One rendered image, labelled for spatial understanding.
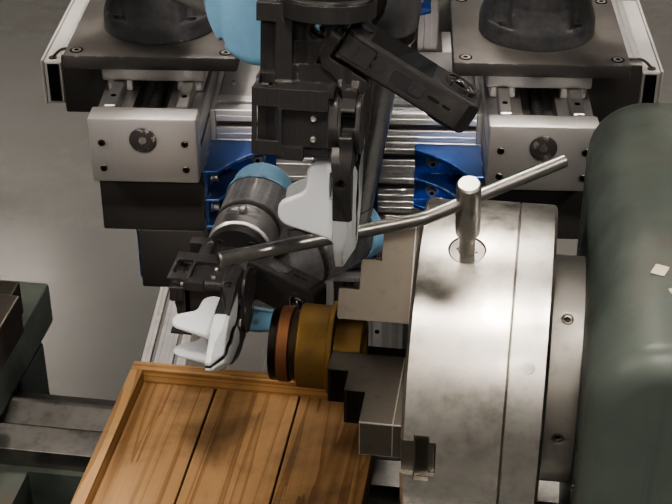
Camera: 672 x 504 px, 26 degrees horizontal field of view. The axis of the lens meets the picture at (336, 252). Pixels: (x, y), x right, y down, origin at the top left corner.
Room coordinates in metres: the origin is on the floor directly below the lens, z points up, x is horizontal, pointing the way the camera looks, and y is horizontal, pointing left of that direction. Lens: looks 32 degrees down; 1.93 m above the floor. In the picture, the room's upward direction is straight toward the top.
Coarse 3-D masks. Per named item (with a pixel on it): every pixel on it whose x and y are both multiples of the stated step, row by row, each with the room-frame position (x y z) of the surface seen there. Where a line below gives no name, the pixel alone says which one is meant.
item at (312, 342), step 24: (288, 312) 1.18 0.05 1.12; (312, 312) 1.18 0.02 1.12; (336, 312) 1.17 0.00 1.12; (288, 336) 1.16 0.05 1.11; (312, 336) 1.15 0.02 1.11; (336, 336) 1.16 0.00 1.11; (360, 336) 1.16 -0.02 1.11; (288, 360) 1.15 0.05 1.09; (312, 360) 1.14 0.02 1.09; (312, 384) 1.14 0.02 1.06
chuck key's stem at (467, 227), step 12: (468, 180) 1.10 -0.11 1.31; (456, 192) 1.09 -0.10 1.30; (468, 192) 1.08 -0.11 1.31; (480, 192) 1.09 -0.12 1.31; (468, 204) 1.09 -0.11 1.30; (480, 204) 1.10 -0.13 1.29; (456, 216) 1.10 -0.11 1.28; (468, 216) 1.09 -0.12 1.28; (456, 228) 1.10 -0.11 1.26; (468, 228) 1.10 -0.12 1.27; (468, 240) 1.10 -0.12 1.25; (468, 252) 1.11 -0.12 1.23
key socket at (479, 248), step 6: (456, 240) 1.13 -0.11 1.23; (450, 246) 1.12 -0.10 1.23; (456, 246) 1.12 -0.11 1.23; (480, 246) 1.12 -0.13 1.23; (450, 252) 1.12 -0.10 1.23; (456, 252) 1.12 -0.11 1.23; (480, 252) 1.11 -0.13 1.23; (456, 258) 1.11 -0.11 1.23; (462, 258) 1.11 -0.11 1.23; (468, 258) 1.11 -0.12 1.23; (474, 258) 1.11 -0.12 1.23; (480, 258) 1.11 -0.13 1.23
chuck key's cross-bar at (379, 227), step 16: (560, 160) 1.14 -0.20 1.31; (512, 176) 1.12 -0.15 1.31; (528, 176) 1.12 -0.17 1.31; (496, 192) 1.10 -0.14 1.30; (432, 208) 1.08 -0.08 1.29; (448, 208) 1.09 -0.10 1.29; (368, 224) 1.05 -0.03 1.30; (384, 224) 1.06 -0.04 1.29; (400, 224) 1.06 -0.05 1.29; (416, 224) 1.07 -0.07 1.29; (288, 240) 1.02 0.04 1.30; (304, 240) 1.02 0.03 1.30; (320, 240) 1.03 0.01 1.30; (224, 256) 0.98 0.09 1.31; (240, 256) 0.99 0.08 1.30; (256, 256) 1.00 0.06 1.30
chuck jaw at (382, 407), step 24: (336, 360) 1.13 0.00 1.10; (360, 360) 1.13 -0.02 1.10; (384, 360) 1.13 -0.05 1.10; (336, 384) 1.11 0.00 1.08; (360, 384) 1.09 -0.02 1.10; (384, 384) 1.09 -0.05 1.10; (360, 408) 1.08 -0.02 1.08; (384, 408) 1.06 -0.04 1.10; (360, 432) 1.04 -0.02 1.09; (384, 432) 1.03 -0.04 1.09; (384, 456) 1.03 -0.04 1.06; (408, 456) 1.02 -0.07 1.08; (432, 456) 1.01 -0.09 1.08
